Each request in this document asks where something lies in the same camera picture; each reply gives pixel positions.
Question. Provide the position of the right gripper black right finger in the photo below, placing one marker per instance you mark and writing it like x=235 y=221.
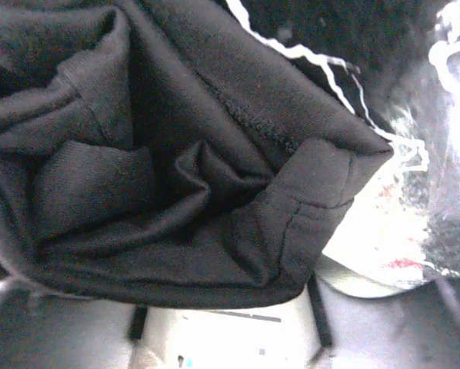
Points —
x=419 y=328

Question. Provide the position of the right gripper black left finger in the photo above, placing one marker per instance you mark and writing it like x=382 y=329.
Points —
x=48 y=332

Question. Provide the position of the black printed t shirt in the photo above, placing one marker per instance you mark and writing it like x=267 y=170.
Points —
x=153 y=152

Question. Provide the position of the black marbled table mat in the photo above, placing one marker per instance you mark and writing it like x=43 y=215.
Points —
x=395 y=64

